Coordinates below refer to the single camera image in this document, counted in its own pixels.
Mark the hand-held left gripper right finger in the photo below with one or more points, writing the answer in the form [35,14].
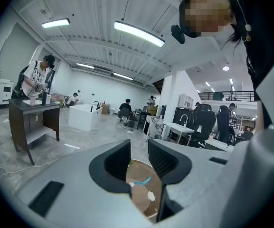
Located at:
[193,186]

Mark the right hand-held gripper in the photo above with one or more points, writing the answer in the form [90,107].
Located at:
[257,174]

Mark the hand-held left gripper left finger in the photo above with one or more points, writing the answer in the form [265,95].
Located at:
[79,193]

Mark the white paper trash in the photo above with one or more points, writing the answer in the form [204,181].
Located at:
[151,196]

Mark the blue strip trash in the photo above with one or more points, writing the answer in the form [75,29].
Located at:
[142,182]

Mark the small white trash piece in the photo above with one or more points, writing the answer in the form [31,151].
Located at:
[132,184]

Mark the round wooden table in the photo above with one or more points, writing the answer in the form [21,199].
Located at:
[141,172]

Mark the white table with faucet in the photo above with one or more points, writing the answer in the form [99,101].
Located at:
[177,128]

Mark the white bathtub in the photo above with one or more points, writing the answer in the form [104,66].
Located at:
[84,116]

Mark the black balcony railing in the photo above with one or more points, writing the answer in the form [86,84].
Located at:
[227,96]

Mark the cardboard box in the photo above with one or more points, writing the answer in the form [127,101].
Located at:
[105,108]

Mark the dark wooden sink cabinet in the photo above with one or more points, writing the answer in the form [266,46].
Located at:
[32,117]

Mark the white bottle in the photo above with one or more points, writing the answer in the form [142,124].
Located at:
[48,99]

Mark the black bottle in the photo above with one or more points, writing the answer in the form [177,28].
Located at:
[44,98]

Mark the pink tumbler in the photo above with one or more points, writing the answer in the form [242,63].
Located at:
[32,101]

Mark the round ceiling light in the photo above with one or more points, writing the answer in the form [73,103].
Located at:
[225,68]

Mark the long ceiling light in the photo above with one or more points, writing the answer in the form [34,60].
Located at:
[139,33]
[123,76]
[55,22]
[85,65]

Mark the person's dark top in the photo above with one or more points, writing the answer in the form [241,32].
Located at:
[265,32]

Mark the beaded hair stick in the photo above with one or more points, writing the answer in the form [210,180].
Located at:
[248,27]

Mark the person's head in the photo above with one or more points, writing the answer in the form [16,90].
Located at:
[205,15]

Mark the white wall cabinet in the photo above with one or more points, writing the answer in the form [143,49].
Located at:
[186,100]

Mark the black head-mounted camera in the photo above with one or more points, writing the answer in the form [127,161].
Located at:
[178,33]

